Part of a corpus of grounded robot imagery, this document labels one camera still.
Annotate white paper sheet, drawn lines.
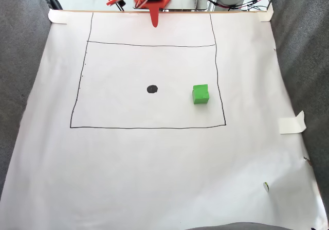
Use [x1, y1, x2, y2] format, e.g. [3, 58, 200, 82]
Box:
[0, 10, 329, 230]

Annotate red and black wires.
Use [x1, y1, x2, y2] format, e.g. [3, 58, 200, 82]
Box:
[207, 0, 268, 11]

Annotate green block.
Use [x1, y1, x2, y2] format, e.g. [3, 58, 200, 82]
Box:
[192, 84, 210, 105]

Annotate grey felt panel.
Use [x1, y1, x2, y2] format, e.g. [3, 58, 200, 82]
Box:
[0, 0, 52, 197]
[268, 0, 329, 210]

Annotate black hose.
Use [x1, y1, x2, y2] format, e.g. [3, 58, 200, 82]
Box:
[45, 0, 64, 11]

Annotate white folded tape piece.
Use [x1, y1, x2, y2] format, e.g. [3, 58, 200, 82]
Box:
[259, 3, 273, 22]
[48, 9, 69, 25]
[278, 111, 307, 135]

